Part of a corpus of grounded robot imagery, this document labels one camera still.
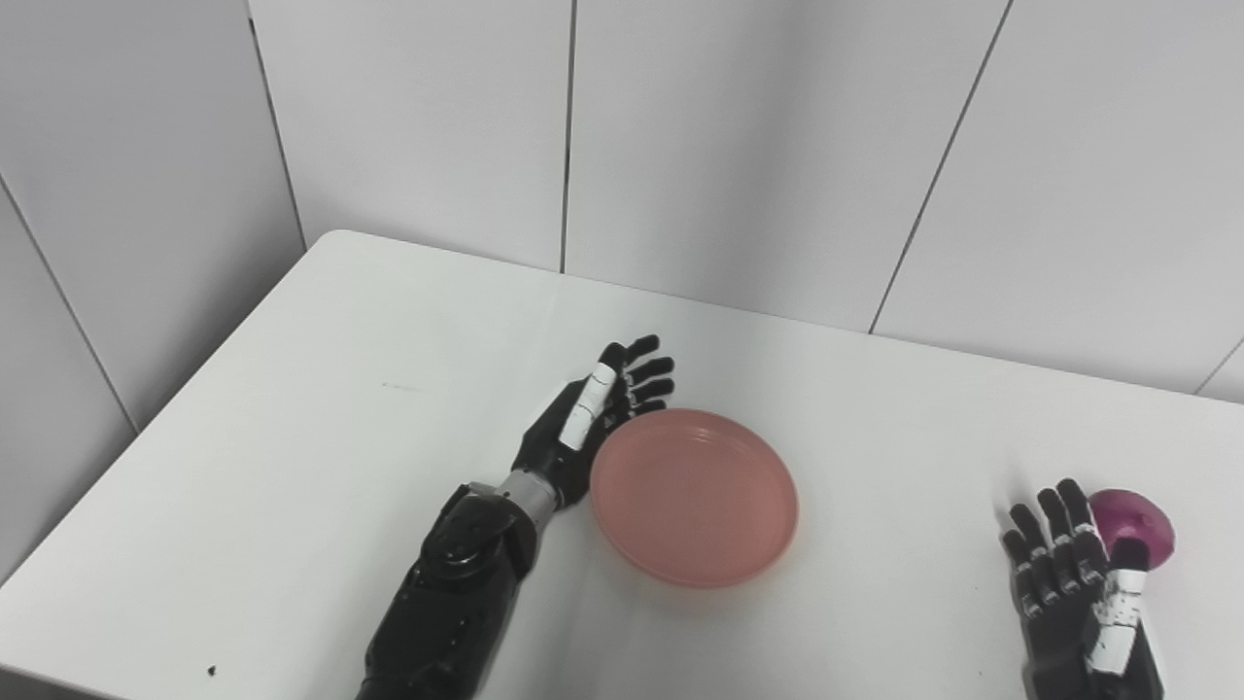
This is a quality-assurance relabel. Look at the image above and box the pink round plate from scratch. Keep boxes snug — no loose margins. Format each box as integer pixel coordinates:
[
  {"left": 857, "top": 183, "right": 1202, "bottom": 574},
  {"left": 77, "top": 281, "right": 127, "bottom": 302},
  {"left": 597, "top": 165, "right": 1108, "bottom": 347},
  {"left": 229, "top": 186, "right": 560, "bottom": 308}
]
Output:
[{"left": 590, "top": 408, "right": 800, "bottom": 589}]

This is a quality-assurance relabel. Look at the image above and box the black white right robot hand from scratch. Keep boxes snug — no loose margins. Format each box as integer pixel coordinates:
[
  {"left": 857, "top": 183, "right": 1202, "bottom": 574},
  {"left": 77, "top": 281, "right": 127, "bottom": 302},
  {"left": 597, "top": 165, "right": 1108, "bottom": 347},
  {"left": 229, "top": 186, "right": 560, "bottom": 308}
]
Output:
[{"left": 1001, "top": 477, "right": 1167, "bottom": 700}]

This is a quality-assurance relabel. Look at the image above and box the purple red onion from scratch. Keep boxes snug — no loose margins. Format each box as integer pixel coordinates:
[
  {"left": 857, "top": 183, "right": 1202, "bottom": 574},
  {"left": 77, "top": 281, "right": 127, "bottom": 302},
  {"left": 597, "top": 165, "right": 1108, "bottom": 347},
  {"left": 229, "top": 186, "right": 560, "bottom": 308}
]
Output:
[{"left": 1087, "top": 489, "right": 1175, "bottom": 571}]

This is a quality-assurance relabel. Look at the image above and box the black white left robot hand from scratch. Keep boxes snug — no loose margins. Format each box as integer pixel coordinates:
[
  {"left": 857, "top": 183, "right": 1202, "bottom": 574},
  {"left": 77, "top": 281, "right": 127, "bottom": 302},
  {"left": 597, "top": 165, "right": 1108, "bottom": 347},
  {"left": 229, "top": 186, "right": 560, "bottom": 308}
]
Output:
[{"left": 511, "top": 334, "right": 676, "bottom": 508}]

